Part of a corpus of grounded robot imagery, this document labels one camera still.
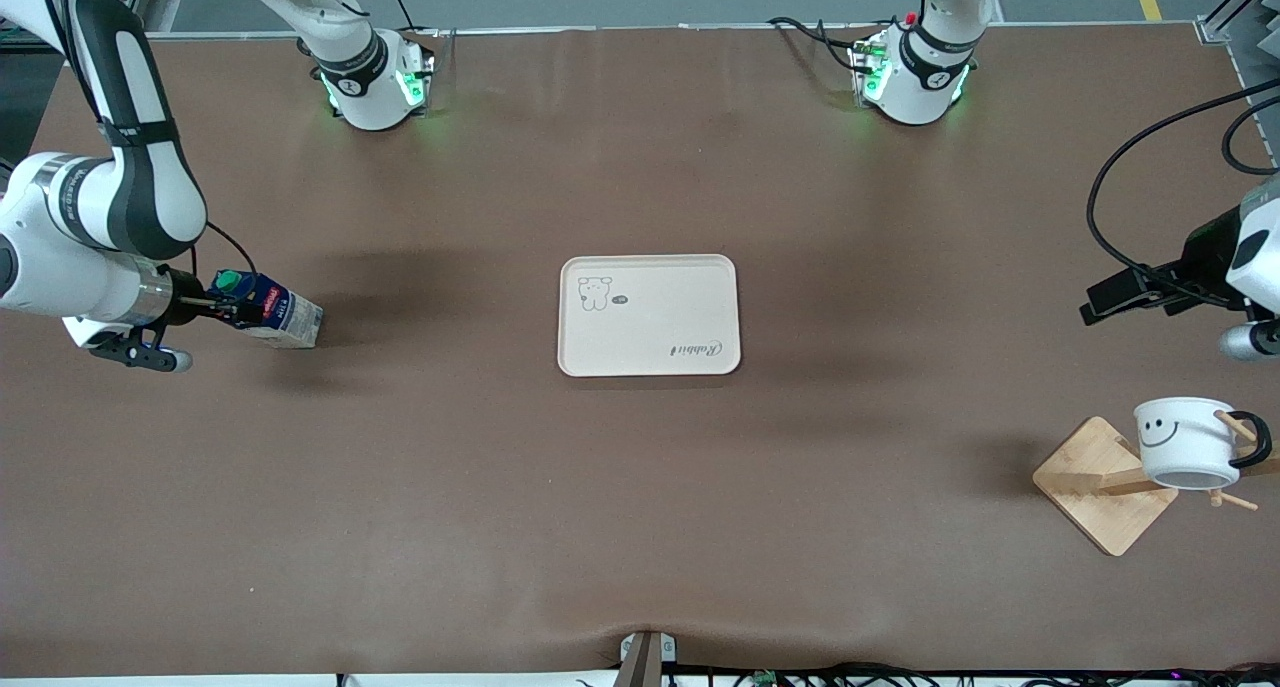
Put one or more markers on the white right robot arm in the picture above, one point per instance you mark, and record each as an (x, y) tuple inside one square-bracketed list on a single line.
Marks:
[(100, 197)]

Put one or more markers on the beige plastic tray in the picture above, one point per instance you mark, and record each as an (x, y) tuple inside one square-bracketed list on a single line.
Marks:
[(650, 317)]

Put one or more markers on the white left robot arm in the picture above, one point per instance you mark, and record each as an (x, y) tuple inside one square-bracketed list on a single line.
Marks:
[(920, 77)]

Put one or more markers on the wooden cup rack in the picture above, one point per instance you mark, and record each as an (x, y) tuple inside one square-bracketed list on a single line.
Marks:
[(1090, 482)]

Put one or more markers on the brown table cover mat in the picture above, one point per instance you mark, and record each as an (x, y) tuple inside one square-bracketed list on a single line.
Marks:
[(400, 487)]

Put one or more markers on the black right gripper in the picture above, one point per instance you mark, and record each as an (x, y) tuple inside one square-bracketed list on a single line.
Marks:
[(187, 298)]

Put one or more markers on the grey camera post bracket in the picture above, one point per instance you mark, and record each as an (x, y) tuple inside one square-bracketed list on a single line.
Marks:
[(643, 659)]

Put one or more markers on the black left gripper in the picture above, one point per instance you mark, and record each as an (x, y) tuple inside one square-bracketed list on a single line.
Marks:
[(1207, 249)]

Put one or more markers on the blue milk carton green cap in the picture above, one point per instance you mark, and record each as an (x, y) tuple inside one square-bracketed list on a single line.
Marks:
[(280, 317)]

